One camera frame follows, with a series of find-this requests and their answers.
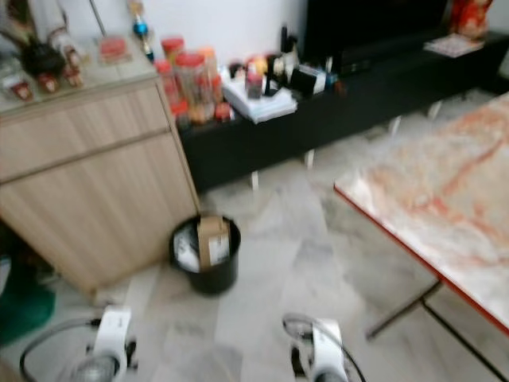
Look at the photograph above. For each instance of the black rubbish bin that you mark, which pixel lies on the black rubbish bin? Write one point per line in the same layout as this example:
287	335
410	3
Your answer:
211	280

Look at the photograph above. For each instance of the blue and gold ornament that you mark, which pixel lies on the blue and gold ornament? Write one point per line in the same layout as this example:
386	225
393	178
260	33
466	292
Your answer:
141	30

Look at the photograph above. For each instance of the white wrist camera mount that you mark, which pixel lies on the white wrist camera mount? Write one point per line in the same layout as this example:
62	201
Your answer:
326	350
115	334

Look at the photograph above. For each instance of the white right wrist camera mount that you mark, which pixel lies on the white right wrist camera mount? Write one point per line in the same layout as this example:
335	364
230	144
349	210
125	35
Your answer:
326	350

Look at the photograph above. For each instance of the black television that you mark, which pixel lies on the black television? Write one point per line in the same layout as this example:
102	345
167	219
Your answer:
366	24

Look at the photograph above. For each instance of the dark altar statue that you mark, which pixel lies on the dark altar statue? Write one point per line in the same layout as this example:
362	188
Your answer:
52	57

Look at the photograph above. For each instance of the green round object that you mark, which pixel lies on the green round object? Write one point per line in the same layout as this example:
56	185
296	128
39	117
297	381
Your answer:
24	310

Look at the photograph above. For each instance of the white crumpled trash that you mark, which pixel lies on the white crumpled trash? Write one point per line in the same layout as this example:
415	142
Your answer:
186	251

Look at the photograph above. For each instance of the small red box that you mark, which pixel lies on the small red box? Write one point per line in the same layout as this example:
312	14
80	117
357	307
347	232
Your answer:
115	49

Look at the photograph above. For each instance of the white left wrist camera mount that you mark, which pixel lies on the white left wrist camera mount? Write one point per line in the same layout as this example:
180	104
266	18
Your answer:
115	334

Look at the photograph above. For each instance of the black box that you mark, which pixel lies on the black box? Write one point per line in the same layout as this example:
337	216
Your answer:
308	79

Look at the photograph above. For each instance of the white printed booklet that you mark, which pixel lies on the white printed booklet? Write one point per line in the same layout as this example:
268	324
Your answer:
453	45

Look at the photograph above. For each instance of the black metal table frame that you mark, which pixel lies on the black metal table frame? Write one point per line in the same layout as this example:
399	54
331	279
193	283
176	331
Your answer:
406	310

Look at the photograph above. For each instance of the black TV cabinet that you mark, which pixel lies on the black TV cabinet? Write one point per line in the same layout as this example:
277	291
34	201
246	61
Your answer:
334	111

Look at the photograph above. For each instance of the brown cardboard envelope with label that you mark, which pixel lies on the brown cardboard envelope with label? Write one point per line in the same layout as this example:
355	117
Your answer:
212	243

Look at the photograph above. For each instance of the red deity figurine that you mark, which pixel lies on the red deity figurine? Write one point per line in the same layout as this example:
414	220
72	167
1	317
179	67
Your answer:
469	16

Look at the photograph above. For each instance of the light wooden cabinet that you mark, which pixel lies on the light wooden cabinet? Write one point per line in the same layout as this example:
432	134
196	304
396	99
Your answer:
79	183

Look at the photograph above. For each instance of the large clear jar red lid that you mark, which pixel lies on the large clear jar red lid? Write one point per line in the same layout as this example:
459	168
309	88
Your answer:
194	83

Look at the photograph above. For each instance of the white paper stack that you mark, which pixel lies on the white paper stack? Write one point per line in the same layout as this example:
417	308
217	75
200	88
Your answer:
261	105

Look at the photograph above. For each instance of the small clear jar red lid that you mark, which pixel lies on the small clear jar red lid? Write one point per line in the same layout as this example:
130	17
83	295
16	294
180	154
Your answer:
172	45

